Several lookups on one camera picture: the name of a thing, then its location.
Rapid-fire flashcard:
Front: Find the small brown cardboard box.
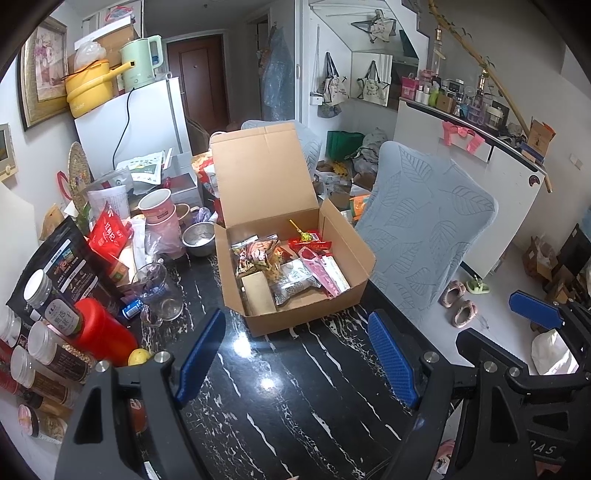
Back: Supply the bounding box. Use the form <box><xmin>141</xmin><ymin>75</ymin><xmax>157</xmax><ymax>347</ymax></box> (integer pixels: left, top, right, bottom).
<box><xmin>242</xmin><ymin>271</ymin><xmax>276</xmax><ymax>316</ymax></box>

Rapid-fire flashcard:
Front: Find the brown green meat snack packet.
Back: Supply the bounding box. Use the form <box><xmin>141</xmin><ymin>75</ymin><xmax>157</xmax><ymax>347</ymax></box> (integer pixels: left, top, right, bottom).
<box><xmin>230</xmin><ymin>234</ymin><xmax>279</xmax><ymax>278</ymax></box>

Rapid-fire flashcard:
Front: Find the white patterned snack pouch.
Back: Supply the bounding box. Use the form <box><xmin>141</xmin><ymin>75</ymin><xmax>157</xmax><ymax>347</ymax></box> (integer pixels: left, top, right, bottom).
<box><xmin>270</xmin><ymin>259</ymin><xmax>322</xmax><ymax>307</ymax></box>

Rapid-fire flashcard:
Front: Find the pink rose cone packet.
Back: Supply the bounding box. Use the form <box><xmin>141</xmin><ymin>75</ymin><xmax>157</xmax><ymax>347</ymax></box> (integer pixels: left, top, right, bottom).
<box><xmin>298</xmin><ymin>246</ymin><xmax>339</xmax><ymax>298</ymax></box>

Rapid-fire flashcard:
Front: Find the red gold-lettered snack packet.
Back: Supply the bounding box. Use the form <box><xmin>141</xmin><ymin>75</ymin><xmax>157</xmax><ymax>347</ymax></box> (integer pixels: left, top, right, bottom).
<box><xmin>287</xmin><ymin>231</ymin><xmax>332</xmax><ymax>255</ymax></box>

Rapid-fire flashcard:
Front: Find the red white long snack packet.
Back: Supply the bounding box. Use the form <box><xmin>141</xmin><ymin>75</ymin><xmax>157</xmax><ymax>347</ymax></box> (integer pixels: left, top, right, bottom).
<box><xmin>321</xmin><ymin>255</ymin><xmax>351</xmax><ymax>293</ymax></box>

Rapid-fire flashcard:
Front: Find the green lollipop yellow stick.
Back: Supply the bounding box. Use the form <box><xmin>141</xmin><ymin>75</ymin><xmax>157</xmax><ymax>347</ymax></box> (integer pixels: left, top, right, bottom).
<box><xmin>290</xmin><ymin>219</ymin><xmax>314</xmax><ymax>242</ymax></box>

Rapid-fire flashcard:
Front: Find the yellow lemon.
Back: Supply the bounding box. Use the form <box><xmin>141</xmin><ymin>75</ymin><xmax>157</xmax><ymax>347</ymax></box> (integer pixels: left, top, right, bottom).
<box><xmin>127</xmin><ymin>348</ymin><xmax>151</xmax><ymax>366</ymax></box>

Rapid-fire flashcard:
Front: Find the clear glass measuring jug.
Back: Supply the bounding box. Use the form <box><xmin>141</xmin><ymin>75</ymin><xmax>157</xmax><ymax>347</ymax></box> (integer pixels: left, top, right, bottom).
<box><xmin>131</xmin><ymin>262</ymin><xmax>183</xmax><ymax>326</ymax></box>

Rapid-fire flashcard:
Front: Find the green slipper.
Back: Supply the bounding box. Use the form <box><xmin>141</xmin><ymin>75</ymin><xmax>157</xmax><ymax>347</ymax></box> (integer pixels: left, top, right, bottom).
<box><xmin>465</xmin><ymin>278</ymin><xmax>490</xmax><ymax>295</ymax></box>

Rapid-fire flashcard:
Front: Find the pink slipper near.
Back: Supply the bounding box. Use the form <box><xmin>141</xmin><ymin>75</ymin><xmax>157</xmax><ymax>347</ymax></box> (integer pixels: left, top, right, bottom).
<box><xmin>452</xmin><ymin>300</ymin><xmax>478</xmax><ymax>329</ymax></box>

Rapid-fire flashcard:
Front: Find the pink slipper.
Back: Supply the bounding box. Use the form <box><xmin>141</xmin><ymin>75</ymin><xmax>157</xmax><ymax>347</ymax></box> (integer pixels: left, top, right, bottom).
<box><xmin>439</xmin><ymin>280</ymin><xmax>467</xmax><ymax>309</ymax></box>
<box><xmin>452</xmin><ymin>300</ymin><xmax>478</xmax><ymax>329</ymax></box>

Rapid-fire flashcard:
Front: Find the red plastic container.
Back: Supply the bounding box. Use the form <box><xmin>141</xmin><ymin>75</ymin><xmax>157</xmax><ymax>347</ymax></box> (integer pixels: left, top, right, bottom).
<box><xmin>70</xmin><ymin>297</ymin><xmax>138</xmax><ymax>367</ymax></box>

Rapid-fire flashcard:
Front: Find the pink slipper far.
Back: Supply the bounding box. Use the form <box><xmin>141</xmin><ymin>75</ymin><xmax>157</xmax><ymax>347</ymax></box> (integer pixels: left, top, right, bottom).
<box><xmin>439</xmin><ymin>280</ymin><xmax>467</xmax><ymax>309</ymax></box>

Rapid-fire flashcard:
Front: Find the steel bowl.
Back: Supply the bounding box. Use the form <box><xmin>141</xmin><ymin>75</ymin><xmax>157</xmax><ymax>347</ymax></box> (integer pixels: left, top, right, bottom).
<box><xmin>181</xmin><ymin>222</ymin><xmax>215</xmax><ymax>258</ymax></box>

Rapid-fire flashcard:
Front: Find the pink paper cup stack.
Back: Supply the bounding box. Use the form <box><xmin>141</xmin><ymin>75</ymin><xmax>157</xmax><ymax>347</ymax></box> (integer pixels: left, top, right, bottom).
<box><xmin>138</xmin><ymin>188</ymin><xmax>185</xmax><ymax>260</ymax></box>

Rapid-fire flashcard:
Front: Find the open cardboard box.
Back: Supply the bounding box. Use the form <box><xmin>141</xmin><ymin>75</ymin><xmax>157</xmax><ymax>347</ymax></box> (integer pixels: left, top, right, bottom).
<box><xmin>211</xmin><ymin>122</ymin><xmax>376</xmax><ymax>337</ymax></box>

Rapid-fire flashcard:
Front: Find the white cabinet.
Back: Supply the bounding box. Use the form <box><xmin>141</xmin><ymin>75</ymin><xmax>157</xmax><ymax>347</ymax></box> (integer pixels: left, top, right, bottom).
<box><xmin>393</xmin><ymin>98</ymin><xmax>548</xmax><ymax>278</ymax></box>

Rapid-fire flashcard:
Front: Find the red foil bag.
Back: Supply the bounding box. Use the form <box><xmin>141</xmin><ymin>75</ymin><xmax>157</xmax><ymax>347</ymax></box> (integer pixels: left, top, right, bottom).
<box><xmin>88</xmin><ymin>202</ymin><xmax>133</xmax><ymax>264</ymax></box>

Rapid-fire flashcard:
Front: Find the black printed box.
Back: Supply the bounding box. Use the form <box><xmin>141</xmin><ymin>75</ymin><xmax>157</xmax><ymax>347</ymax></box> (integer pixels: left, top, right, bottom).
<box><xmin>6</xmin><ymin>217</ymin><xmax>124</xmax><ymax>324</ymax></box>

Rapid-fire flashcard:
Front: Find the grey leaf-pattern covered chair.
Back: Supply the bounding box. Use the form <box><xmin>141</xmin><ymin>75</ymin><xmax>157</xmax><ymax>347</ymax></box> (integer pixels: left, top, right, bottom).
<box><xmin>356</xmin><ymin>141</ymin><xmax>499</xmax><ymax>322</ymax></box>

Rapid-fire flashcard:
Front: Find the orange snack bag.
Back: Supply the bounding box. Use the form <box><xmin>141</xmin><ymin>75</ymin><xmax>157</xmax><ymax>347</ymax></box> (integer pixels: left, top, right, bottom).
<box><xmin>349</xmin><ymin>194</ymin><xmax>370</xmax><ymax>223</ymax></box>

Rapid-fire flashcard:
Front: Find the woven round mat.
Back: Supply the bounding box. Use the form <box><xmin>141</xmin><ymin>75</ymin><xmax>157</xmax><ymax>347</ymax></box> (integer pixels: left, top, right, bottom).
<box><xmin>67</xmin><ymin>142</ymin><xmax>93</xmax><ymax>214</ymax></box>

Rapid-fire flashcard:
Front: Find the green bag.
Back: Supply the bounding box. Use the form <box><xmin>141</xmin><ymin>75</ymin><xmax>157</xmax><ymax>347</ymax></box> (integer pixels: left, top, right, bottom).
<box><xmin>325</xmin><ymin>131</ymin><xmax>365</xmax><ymax>162</ymax></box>

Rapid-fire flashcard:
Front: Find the white refrigerator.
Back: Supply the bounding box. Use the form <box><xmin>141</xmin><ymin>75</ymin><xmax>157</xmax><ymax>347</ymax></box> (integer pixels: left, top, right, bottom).
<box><xmin>74</xmin><ymin>78</ymin><xmax>192</xmax><ymax>179</ymax></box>

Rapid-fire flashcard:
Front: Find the white tote bag right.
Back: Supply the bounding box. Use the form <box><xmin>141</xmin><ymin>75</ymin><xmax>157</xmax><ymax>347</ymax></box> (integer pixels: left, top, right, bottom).
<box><xmin>356</xmin><ymin>56</ymin><xmax>392</xmax><ymax>107</ymax></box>

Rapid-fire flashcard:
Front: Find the white tote bag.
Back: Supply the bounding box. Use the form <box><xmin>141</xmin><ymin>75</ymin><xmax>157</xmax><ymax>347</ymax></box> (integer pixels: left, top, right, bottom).
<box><xmin>356</xmin><ymin>56</ymin><xmax>392</xmax><ymax>107</ymax></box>
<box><xmin>310</xmin><ymin>52</ymin><xmax>349</xmax><ymax>119</ymax></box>

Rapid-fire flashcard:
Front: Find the white tote bag left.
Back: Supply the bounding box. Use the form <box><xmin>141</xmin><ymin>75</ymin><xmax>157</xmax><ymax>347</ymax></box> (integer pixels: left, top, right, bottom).
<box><xmin>310</xmin><ymin>52</ymin><xmax>349</xmax><ymax>119</ymax></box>

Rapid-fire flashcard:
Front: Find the yellow pot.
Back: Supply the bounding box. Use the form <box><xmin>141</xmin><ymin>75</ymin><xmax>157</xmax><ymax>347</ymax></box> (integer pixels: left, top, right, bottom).
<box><xmin>64</xmin><ymin>59</ymin><xmax>135</xmax><ymax>119</ymax></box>

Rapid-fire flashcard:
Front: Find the dark brown door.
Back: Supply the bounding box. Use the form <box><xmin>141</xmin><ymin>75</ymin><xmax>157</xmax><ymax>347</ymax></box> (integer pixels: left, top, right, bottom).
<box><xmin>166</xmin><ymin>35</ymin><xmax>229</xmax><ymax>133</ymax></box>

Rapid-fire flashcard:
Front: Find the light green electric kettle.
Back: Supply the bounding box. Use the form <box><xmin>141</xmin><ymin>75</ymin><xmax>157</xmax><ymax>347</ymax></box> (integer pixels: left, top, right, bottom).
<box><xmin>120</xmin><ymin>35</ymin><xmax>163</xmax><ymax>93</ymax></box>

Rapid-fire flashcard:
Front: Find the framed flower picture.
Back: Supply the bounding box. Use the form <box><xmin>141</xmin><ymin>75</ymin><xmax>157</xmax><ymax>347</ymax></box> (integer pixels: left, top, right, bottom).
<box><xmin>18</xmin><ymin>17</ymin><xmax>68</xmax><ymax>130</ymax></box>

